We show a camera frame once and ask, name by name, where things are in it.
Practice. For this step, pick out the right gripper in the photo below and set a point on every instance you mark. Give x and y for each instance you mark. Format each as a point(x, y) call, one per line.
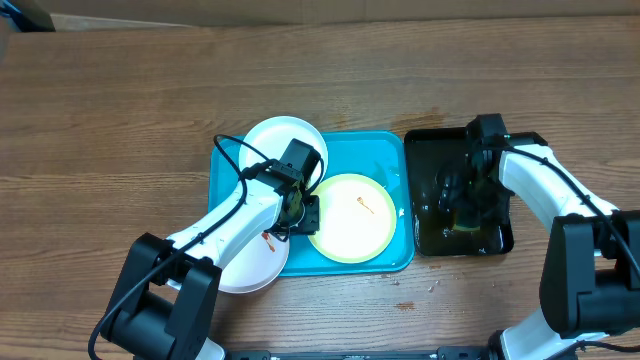
point(461, 200)

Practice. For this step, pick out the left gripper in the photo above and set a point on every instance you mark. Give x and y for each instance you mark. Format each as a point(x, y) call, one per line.
point(312, 225)

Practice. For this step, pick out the green yellow sponge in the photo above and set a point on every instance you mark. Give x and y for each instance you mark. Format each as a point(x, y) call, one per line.
point(465, 220)

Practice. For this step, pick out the white plate blue rim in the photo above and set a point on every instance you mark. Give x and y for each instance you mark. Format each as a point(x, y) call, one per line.
point(272, 136)

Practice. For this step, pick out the white plate green rim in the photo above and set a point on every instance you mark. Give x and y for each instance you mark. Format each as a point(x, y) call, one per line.
point(357, 219)

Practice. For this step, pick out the white plate pink rim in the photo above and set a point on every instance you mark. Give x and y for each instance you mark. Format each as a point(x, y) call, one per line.
point(257, 265)

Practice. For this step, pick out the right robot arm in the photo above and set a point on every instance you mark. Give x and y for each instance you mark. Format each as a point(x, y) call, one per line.
point(589, 289)

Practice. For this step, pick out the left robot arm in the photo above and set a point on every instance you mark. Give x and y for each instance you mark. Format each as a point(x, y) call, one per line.
point(164, 299)

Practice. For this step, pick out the black rectangular water tray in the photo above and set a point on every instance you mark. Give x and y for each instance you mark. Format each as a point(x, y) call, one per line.
point(426, 151)

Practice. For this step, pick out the dark object top left corner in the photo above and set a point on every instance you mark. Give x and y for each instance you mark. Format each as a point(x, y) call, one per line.
point(27, 16)

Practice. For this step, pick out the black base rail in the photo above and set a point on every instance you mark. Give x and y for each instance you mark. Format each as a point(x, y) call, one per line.
point(442, 353)

